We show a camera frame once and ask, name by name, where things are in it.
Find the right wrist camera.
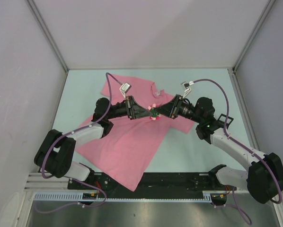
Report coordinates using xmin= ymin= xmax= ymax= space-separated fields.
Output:
xmin=181 ymin=81 xmax=194 ymax=98

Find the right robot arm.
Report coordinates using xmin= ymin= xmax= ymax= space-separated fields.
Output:
xmin=155 ymin=95 xmax=283 ymax=204

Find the aluminium right rail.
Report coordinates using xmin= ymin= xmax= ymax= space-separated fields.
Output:
xmin=227 ymin=68 xmax=269 ymax=154

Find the aluminium front rail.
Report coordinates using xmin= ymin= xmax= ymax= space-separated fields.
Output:
xmin=24 ymin=172 xmax=281 ymax=192

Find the grey cable duct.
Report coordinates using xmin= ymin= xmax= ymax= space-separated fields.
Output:
xmin=34 ymin=192 xmax=227 ymax=203

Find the pink t-shirt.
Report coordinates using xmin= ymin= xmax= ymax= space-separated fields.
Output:
xmin=76 ymin=75 xmax=194 ymax=191

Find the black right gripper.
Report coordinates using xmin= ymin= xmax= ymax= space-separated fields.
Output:
xmin=153 ymin=95 xmax=202 ymax=124

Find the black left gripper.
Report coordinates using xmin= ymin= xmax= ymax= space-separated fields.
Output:
xmin=106 ymin=96 xmax=152 ymax=120

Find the aluminium corner post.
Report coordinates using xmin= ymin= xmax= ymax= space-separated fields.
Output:
xmin=232 ymin=0 xmax=278 ymax=73
xmin=25 ymin=0 xmax=69 ymax=74

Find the aluminium right corner post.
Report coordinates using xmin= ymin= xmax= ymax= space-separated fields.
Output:
xmin=232 ymin=0 xmax=278 ymax=73

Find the aluminium rail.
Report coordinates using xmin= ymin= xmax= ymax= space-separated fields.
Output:
xmin=24 ymin=172 xmax=281 ymax=192
xmin=227 ymin=68 xmax=269 ymax=154

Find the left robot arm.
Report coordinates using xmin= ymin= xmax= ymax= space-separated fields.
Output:
xmin=34 ymin=96 xmax=153 ymax=189

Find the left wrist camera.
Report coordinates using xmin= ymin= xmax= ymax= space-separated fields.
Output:
xmin=119 ymin=82 xmax=132 ymax=99

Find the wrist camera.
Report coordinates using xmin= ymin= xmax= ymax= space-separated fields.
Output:
xmin=181 ymin=81 xmax=194 ymax=98
xmin=119 ymin=82 xmax=132 ymax=99

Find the black open display box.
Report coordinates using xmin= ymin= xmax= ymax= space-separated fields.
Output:
xmin=217 ymin=114 xmax=234 ymax=129

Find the aluminium left corner post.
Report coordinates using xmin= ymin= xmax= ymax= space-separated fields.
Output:
xmin=25 ymin=0 xmax=69 ymax=74

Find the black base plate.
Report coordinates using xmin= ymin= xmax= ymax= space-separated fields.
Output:
xmin=67 ymin=172 xmax=238 ymax=192

